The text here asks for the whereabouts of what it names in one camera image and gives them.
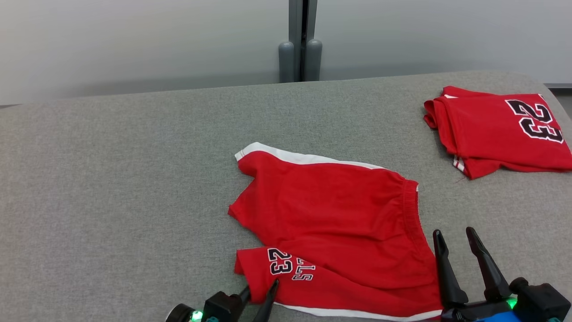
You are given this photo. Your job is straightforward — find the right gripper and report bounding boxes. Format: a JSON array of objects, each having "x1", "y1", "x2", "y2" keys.
[{"x1": 432, "y1": 227, "x2": 518, "y2": 322}]

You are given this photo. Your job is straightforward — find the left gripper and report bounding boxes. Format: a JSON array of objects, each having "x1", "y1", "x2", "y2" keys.
[{"x1": 165, "y1": 278, "x2": 280, "y2": 322}]

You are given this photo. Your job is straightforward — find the red basketball shorts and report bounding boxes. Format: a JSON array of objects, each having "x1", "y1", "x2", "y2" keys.
[{"x1": 228, "y1": 142, "x2": 443, "y2": 322}]

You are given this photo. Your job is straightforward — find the red white basketball jersey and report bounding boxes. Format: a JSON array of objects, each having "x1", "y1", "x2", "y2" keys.
[{"x1": 423, "y1": 85, "x2": 572, "y2": 180}]

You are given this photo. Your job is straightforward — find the grey partition post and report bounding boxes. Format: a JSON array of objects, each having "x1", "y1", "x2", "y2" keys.
[{"x1": 278, "y1": 0, "x2": 324, "y2": 84}]

